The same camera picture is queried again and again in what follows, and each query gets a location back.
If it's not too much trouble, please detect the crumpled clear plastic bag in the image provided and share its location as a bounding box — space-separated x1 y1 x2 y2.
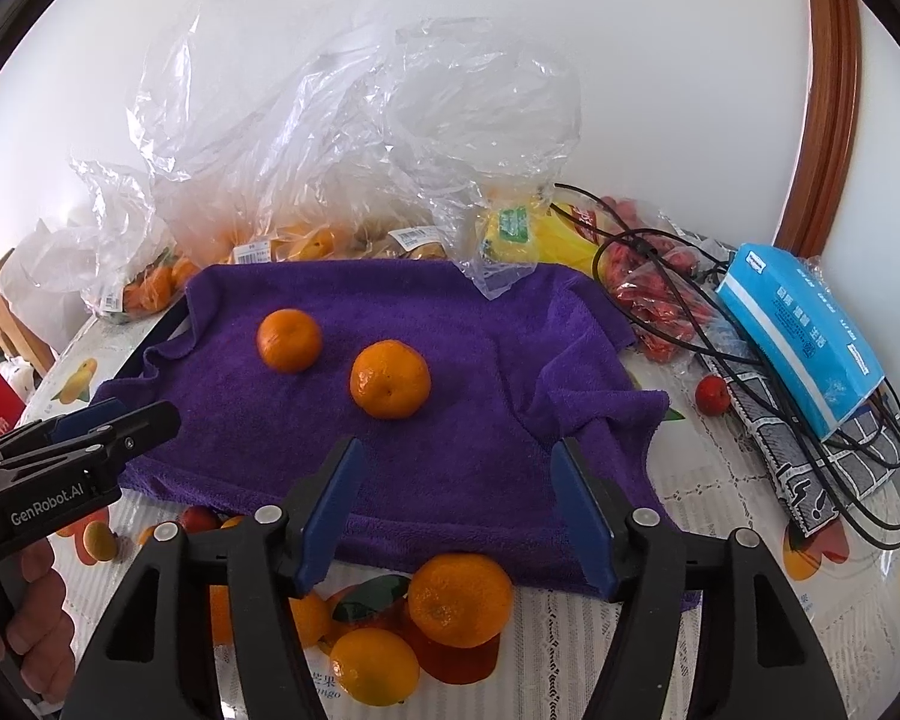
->
386 15 582 302

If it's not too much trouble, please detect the person's left hand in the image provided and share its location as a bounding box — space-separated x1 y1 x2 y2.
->
0 538 77 700

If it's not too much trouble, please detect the blue tissue pack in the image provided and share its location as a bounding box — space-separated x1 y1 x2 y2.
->
716 242 887 442

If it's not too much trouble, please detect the fruit print lace tablecloth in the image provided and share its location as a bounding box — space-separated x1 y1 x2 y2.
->
15 262 900 720

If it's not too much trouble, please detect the clear bag of brown fruits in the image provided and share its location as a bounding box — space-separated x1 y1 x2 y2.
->
351 221 452 263

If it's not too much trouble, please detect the purple towel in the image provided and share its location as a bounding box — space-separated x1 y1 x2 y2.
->
94 259 702 612

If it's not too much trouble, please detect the clear bag of leafy tangerines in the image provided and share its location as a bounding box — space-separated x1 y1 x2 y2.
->
71 157 197 325

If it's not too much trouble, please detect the wooden chair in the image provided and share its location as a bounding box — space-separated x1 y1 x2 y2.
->
0 255 55 377

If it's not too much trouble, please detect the small oval kumquat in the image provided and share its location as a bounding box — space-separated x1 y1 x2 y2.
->
82 521 119 563

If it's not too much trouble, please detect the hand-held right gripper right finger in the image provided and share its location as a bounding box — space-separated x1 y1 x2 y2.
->
550 435 850 720

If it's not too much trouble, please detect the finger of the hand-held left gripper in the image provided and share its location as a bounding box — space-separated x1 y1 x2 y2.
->
0 397 130 467
0 400 182 490

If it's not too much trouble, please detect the white plastic bag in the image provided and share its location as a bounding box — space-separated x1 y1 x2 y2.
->
0 217 121 355

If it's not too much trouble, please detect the yellow banana bunch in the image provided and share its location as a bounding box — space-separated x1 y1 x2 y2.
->
480 195 610 280

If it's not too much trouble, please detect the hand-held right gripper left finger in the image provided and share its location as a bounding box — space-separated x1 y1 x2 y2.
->
60 435 368 720

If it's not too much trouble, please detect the black wire rack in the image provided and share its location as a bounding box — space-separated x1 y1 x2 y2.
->
553 182 900 550

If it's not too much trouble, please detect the clear bag of red fruits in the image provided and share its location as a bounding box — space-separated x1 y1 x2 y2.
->
592 195 715 366

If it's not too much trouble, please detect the clear bag of oranges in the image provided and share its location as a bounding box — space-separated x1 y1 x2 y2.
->
124 0 395 265

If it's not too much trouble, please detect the grey patterned pouch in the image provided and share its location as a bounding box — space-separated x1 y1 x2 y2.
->
701 366 900 542

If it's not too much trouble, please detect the orange tangerine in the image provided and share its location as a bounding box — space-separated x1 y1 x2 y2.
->
407 553 514 650
330 628 421 707
257 308 324 374
349 340 432 419

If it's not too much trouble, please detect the small red fruit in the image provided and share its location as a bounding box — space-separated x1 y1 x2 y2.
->
178 505 222 535
694 375 731 416

